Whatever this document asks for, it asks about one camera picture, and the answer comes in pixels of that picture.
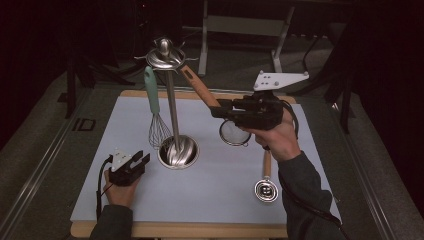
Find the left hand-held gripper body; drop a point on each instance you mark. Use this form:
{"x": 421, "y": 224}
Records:
{"x": 125, "y": 173}

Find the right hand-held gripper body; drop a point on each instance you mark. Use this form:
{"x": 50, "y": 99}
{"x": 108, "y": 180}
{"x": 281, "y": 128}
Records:
{"x": 260, "y": 111}

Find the steel utensil rack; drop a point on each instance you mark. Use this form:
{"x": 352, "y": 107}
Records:
{"x": 173, "y": 113}

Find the person's left hand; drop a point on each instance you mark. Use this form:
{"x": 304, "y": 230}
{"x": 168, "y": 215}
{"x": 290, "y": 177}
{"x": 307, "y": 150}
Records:
{"x": 121, "y": 195}

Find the person's right hand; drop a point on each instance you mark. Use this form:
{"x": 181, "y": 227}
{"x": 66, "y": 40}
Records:
{"x": 283, "y": 143}

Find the pale lavender table mat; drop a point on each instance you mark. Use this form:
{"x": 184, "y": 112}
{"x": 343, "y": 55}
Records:
{"x": 216, "y": 200}

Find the black metal stand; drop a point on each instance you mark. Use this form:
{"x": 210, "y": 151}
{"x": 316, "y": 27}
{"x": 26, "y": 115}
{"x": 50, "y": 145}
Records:
{"x": 346, "y": 100}
{"x": 70, "y": 93}

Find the white metal frame stand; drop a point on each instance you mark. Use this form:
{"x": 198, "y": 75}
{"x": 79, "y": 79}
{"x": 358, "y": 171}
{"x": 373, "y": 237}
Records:
{"x": 245, "y": 25}

